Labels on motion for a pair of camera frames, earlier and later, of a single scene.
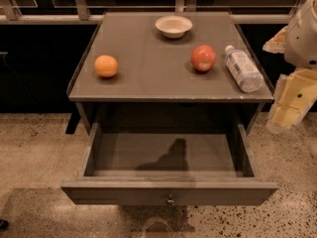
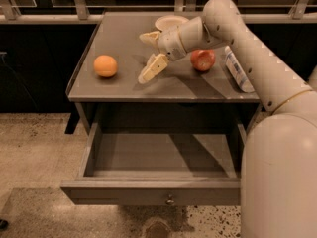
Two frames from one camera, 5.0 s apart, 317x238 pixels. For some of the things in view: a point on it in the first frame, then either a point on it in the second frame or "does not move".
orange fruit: (106, 65) does not move
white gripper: (302, 39) → (168, 42)
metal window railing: (79, 13) does not move
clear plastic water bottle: (243, 70) does not move
